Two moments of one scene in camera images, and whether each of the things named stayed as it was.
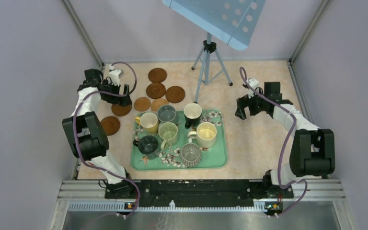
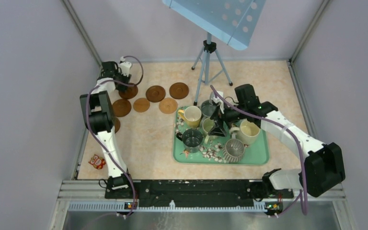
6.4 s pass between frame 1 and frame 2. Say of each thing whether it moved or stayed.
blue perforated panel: stayed
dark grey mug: moved
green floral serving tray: moved
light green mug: moved
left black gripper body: moved
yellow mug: moved
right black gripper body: moved
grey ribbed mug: moved
